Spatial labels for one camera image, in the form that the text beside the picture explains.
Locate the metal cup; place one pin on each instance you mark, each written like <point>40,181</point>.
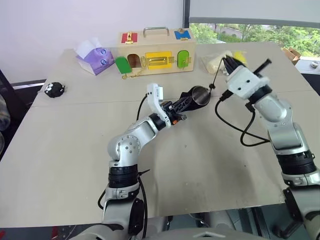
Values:
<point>201,96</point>

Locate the black plush ball with eyes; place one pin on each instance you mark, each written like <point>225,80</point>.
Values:
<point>53,90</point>

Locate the wooden lock box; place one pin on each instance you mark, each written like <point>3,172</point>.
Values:
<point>155,50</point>

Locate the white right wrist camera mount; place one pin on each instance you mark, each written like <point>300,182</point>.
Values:
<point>243,82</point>

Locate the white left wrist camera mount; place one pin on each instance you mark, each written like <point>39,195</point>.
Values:
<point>155,93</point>

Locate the grey window blind bar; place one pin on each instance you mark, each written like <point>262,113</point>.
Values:
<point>250,21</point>

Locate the yellow item in bag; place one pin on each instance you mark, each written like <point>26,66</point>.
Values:
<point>240,56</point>

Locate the cardboard box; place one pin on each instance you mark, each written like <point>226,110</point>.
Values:
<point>291,55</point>

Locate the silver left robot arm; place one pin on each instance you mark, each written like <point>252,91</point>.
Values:
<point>126,147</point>

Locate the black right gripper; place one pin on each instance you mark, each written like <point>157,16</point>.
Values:
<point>262,67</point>

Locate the grey cabinet with metal knob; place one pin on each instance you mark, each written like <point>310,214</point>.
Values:
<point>310,68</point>

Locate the dark furniture frame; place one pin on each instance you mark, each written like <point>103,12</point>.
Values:
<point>15,100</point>

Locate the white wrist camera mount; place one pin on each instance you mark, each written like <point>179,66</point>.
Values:
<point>155,93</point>
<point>243,82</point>

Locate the silver robot torso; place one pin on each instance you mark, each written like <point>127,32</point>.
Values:
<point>190,231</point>

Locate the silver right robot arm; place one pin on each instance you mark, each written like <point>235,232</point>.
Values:
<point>287,140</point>

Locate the dark window frame post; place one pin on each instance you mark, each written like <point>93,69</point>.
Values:
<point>186,20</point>

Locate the clear plastic bag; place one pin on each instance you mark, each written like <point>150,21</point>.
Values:
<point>215,63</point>

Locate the green wooden box door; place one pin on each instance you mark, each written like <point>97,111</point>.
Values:
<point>123,65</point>

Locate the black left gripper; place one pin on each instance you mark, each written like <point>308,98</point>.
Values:
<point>172,113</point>

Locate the purple tissue pack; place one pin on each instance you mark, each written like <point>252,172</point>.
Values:
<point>96,58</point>

